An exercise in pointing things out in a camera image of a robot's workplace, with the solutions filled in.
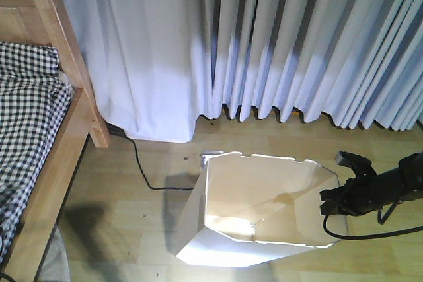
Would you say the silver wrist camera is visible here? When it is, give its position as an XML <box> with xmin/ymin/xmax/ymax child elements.
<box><xmin>335</xmin><ymin>151</ymin><xmax>371</xmax><ymax>172</ymax></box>

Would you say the white trash bin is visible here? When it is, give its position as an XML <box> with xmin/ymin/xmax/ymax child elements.
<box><xmin>175</xmin><ymin>151</ymin><xmax>340</xmax><ymax>267</ymax></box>

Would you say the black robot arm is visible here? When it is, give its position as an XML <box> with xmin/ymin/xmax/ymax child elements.
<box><xmin>320</xmin><ymin>151</ymin><xmax>422</xmax><ymax>216</ymax></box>

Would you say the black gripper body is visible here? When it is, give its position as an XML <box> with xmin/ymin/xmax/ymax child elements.
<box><xmin>320</xmin><ymin>164</ymin><xmax>403</xmax><ymax>216</ymax></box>

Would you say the wooden bed frame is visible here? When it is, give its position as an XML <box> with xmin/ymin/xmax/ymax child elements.
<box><xmin>1</xmin><ymin>0</ymin><xmax>109</xmax><ymax>281</ymax></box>

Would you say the light blue curtain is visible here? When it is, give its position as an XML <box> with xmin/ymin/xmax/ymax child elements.
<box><xmin>63</xmin><ymin>0</ymin><xmax>422</xmax><ymax>143</ymax></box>

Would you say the black white checkered bedding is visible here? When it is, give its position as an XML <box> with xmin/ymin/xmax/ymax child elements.
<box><xmin>1</xmin><ymin>42</ymin><xmax>71</xmax><ymax>258</ymax></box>

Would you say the white floor power socket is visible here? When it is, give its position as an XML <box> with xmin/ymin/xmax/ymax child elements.
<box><xmin>200</xmin><ymin>150</ymin><xmax>224</xmax><ymax>168</ymax></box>

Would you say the black floor power cable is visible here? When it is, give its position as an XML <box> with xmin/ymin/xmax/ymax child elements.
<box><xmin>107</xmin><ymin>123</ymin><xmax>194</xmax><ymax>191</ymax></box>

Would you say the grey round rug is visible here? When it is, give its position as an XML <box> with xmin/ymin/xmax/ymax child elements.
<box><xmin>36</xmin><ymin>226</ymin><xmax>71</xmax><ymax>282</ymax></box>

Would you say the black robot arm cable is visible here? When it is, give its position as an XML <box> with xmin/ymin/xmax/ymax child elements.
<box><xmin>322</xmin><ymin>179</ymin><xmax>423</xmax><ymax>241</ymax></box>

